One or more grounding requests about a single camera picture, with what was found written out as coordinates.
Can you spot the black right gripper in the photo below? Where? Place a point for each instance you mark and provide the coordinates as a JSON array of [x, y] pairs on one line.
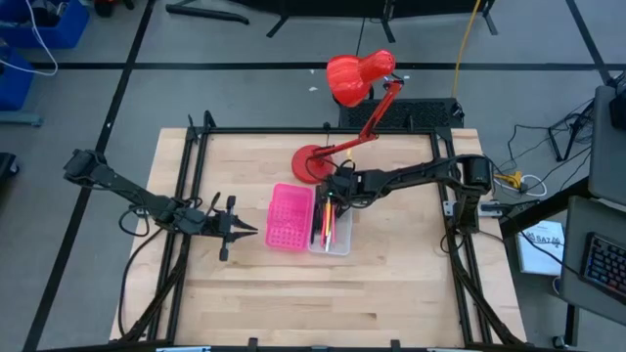
[[344, 186]]

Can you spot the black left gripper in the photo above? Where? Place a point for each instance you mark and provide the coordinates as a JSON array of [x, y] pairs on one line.
[[227, 227]]

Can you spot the yellow highlighter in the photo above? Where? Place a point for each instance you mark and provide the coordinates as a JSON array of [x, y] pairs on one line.
[[333, 222]]

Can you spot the pink pencil with yellow cap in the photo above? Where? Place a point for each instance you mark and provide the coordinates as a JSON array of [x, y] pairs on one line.
[[324, 225]]

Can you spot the black pen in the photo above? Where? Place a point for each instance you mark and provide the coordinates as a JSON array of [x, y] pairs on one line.
[[315, 225]]

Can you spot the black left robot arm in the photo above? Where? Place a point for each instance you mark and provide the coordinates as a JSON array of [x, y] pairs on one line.
[[122, 186]]

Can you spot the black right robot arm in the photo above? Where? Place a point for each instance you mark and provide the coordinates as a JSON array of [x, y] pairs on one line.
[[415, 173]]

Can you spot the clear plastic supply box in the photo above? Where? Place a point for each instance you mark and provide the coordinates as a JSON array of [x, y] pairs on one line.
[[344, 239]]

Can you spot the black perforated computer case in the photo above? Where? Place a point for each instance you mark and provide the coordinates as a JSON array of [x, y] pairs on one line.
[[420, 113]]

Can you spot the red desk lamp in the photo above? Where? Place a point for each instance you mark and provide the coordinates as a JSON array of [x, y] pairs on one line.
[[352, 78]]

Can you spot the yellow power plug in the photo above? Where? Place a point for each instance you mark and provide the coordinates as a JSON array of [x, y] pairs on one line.
[[511, 180]]

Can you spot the white booklet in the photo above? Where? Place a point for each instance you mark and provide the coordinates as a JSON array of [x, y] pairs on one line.
[[538, 254]]

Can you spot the black floor stand foot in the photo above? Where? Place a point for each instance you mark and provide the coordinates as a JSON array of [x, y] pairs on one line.
[[205, 13]]

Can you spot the grey desk top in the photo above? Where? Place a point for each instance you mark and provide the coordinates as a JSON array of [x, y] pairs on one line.
[[606, 156], [572, 244]]

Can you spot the grey shelf foot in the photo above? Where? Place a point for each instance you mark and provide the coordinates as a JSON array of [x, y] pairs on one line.
[[19, 119]]

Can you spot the blue storage bin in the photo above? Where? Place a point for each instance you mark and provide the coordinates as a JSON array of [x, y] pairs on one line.
[[12, 83], [68, 29]]

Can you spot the backlit black keyboard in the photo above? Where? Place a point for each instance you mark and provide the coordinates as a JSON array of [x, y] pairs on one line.
[[606, 264]]

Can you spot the black aluminium table frame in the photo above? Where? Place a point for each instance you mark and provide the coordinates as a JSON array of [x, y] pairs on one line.
[[318, 131]]

